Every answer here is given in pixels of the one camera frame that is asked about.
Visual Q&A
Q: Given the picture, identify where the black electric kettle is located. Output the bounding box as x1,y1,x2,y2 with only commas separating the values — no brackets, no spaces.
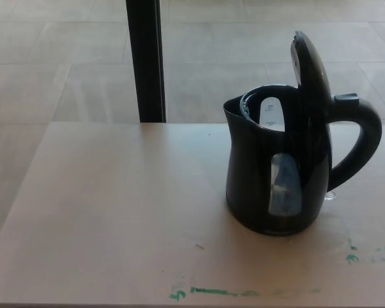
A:
222,31,383,238

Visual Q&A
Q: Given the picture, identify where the black vertical post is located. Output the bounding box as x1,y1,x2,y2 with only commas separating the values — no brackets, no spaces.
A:
126,0,167,124

